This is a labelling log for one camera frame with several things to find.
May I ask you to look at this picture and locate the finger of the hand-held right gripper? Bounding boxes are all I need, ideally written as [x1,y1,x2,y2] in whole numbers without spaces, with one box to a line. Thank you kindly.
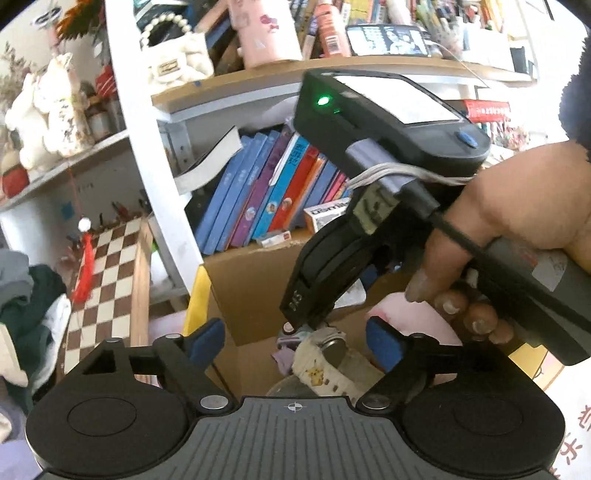
[325,265,378,324]
[281,320,324,335]

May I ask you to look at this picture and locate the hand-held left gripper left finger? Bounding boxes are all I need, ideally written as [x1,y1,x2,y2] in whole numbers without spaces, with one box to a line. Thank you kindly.
[69,318,232,415]

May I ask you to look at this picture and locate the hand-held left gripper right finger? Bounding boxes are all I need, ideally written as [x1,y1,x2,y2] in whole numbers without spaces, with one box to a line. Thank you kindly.
[362,318,513,415]

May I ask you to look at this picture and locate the pink plush pig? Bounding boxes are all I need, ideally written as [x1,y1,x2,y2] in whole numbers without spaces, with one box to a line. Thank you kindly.
[367,291,462,370]

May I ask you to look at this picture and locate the yellow cardboard box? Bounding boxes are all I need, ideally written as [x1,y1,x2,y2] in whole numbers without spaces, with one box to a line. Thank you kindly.
[184,237,561,398]

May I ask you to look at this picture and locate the person's right hand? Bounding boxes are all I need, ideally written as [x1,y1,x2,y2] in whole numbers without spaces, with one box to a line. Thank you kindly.
[405,141,591,344]

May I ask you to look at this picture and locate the white orange medicine box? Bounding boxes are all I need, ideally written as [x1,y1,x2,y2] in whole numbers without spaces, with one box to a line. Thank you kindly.
[303,198,354,233]

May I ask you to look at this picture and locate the smartphone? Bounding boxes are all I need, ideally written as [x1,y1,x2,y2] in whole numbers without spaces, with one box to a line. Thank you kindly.
[345,24,432,58]

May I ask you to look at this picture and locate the small white red box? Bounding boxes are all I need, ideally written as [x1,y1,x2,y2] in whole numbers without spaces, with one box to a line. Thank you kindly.
[255,229,293,249]

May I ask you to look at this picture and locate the orange bottle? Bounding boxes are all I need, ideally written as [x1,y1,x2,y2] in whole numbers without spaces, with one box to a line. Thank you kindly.
[314,2,352,58]

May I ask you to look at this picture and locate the red boxed book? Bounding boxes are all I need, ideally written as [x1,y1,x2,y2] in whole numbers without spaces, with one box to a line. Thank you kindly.
[462,99,512,123]

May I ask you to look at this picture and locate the wooden chessboard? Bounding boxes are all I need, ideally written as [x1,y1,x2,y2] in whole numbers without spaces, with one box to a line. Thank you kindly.
[62,217,153,377]

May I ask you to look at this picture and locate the row of colourful books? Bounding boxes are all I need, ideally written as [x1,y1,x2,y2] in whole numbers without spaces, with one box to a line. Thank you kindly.
[194,124,356,254]

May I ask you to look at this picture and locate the red tassel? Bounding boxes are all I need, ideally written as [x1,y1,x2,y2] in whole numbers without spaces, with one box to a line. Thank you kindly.
[71,217,95,304]

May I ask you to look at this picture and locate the pink cylinder container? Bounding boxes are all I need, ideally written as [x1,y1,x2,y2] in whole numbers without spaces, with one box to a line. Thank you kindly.
[227,0,303,70]

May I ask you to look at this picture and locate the bundle of brushes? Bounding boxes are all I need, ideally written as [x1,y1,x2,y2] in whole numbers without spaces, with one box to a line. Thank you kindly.
[65,198,153,241]

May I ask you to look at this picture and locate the thick grey book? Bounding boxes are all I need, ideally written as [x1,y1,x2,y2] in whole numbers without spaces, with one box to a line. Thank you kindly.
[175,127,244,195]

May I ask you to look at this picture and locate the dark clothes heap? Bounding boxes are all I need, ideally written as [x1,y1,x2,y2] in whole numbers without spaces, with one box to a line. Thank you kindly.
[0,249,70,411]

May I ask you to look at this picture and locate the white quilted handbag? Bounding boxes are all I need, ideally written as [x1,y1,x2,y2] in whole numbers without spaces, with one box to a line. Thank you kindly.
[140,14,215,86]

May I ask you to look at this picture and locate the white side shelf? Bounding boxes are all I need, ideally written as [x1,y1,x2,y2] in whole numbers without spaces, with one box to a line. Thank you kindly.
[0,131,132,252]

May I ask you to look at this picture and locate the purple garment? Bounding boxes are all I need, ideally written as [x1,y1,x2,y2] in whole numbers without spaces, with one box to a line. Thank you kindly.
[0,438,42,480]

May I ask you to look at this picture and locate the white metal bookshelf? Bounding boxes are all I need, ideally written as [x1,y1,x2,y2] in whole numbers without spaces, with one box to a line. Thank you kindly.
[105,0,539,296]

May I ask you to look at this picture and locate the red round doll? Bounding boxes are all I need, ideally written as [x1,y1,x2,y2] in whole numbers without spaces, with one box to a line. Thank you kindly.
[1,152,29,198]

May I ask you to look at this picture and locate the white plush toy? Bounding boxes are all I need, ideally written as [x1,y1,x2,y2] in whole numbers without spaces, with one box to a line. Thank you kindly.
[4,52,95,171]

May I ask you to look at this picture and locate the orange artificial flower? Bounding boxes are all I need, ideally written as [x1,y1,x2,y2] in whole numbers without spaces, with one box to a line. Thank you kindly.
[55,0,105,40]

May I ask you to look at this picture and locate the dried flowers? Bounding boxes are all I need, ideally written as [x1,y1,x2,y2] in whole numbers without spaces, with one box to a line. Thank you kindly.
[0,41,28,107]

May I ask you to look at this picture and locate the silver gripper cable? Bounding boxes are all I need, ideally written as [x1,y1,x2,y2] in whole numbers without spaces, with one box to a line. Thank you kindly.
[346,162,478,191]

